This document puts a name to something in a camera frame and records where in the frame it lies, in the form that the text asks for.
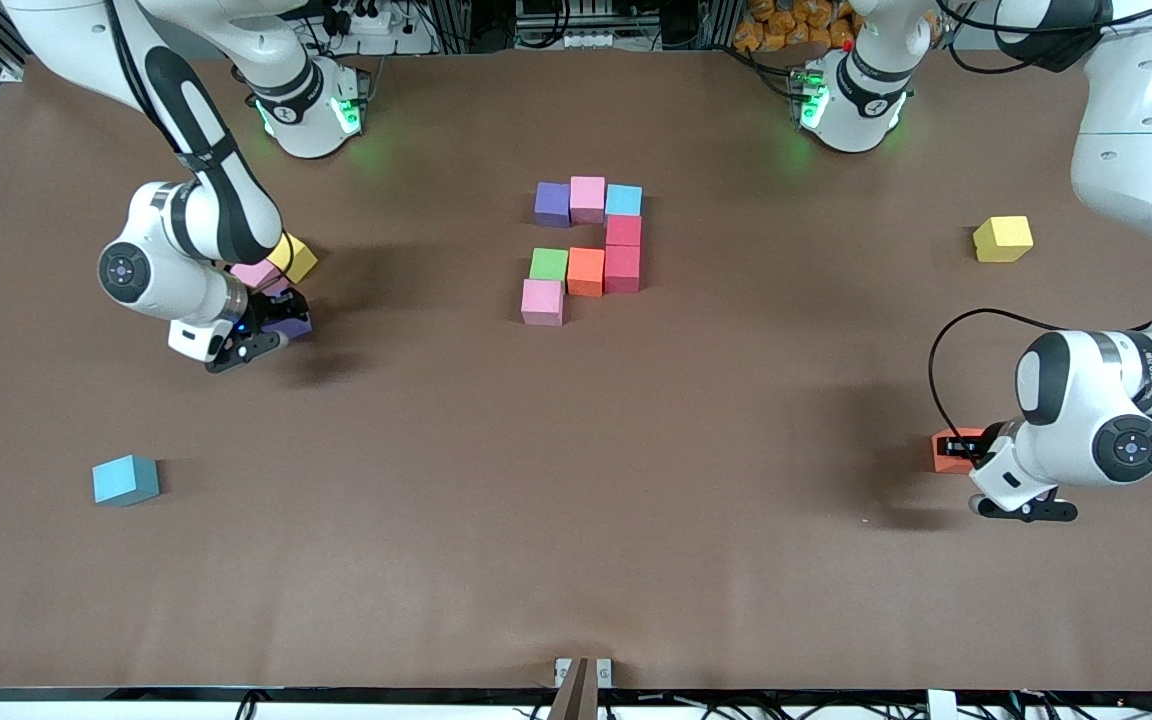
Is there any orange foam block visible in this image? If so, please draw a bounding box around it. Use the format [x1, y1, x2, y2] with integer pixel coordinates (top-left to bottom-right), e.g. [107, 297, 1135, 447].
[567, 247, 605, 298]
[932, 428, 987, 474]

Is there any purple foam block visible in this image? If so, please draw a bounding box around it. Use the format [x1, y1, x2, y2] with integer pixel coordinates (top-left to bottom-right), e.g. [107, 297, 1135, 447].
[261, 280, 315, 341]
[534, 181, 573, 229]

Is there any yellow foam block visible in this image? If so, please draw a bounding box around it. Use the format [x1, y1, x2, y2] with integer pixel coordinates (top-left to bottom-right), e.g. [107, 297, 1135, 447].
[268, 232, 319, 284]
[973, 215, 1035, 264]

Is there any table cover mat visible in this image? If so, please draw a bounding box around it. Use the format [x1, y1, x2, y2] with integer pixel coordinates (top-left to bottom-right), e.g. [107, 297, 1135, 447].
[0, 48, 1152, 691]

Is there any pile of orange objects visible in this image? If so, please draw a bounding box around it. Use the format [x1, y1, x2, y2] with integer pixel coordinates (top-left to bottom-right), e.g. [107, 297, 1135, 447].
[734, 0, 862, 53]

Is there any black equipment rack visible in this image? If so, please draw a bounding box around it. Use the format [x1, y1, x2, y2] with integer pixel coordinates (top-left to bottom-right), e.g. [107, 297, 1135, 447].
[441, 0, 737, 51]

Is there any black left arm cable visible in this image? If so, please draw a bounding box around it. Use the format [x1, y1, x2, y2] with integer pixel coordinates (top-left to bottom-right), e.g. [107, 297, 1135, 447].
[928, 0, 1152, 441]

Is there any camera mount post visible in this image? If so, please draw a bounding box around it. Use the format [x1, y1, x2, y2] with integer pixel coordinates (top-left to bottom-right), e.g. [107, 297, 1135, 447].
[548, 656, 615, 720]

